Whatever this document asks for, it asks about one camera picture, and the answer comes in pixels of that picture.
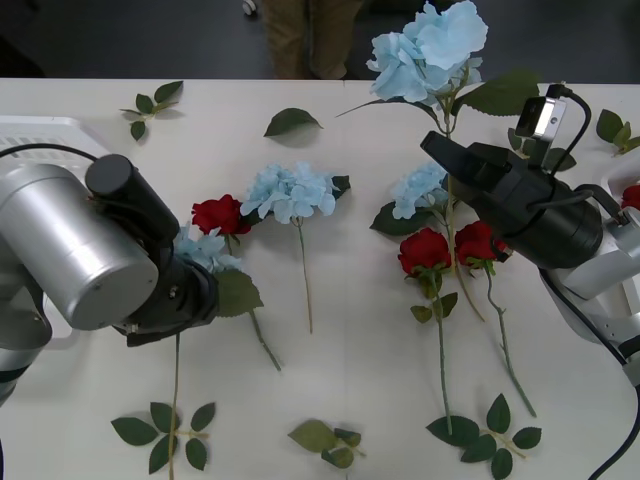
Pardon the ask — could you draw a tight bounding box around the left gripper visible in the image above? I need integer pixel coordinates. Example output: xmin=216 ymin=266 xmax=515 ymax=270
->
xmin=124 ymin=252 xmax=222 ymax=349

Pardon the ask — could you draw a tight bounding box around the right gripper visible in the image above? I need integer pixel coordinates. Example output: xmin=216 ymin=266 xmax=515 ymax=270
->
xmin=420 ymin=130 xmax=557 ymax=237

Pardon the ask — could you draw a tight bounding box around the large pale blue hydrangea flower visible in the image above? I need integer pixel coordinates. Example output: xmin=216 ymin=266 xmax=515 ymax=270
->
xmin=334 ymin=0 xmax=542 ymax=322

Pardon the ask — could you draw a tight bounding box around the small pale blue hydrangea flower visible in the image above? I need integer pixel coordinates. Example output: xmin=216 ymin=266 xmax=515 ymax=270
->
xmin=369 ymin=160 xmax=451 ymax=237

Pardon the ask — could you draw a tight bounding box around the single green leaf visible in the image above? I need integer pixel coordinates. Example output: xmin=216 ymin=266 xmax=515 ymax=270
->
xmin=263 ymin=107 xmax=325 ymax=139

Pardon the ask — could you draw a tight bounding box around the person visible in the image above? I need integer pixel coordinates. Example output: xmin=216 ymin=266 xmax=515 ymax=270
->
xmin=261 ymin=0 xmax=365 ymax=80

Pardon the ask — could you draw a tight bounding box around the pale green leaf twig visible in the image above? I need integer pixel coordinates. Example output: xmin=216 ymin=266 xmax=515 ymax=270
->
xmin=288 ymin=418 xmax=366 ymax=470

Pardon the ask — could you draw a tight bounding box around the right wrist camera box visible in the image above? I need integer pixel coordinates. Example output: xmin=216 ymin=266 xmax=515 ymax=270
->
xmin=514 ymin=96 xmax=570 ymax=140

